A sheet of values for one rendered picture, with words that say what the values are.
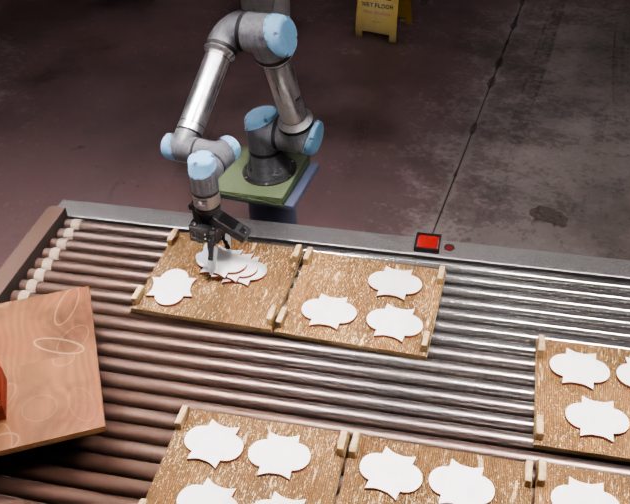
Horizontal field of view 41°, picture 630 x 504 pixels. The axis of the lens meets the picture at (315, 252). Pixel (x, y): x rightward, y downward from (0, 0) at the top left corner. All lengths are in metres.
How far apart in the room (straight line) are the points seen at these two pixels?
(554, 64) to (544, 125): 0.77
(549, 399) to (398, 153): 2.74
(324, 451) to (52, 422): 0.62
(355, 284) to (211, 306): 0.41
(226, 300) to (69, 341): 0.45
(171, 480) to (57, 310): 0.58
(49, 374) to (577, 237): 2.76
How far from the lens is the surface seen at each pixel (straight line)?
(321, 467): 1.97
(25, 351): 2.21
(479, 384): 2.17
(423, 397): 2.14
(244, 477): 1.97
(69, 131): 5.18
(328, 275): 2.43
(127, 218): 2.77
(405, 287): 2.37
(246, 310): 2.34
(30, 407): 2.08
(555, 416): 2.12
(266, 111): 2.81
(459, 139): 4.83
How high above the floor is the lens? 2.52
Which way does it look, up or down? 39 degrees down
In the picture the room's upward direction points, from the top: 3 degrees counter-clockwise
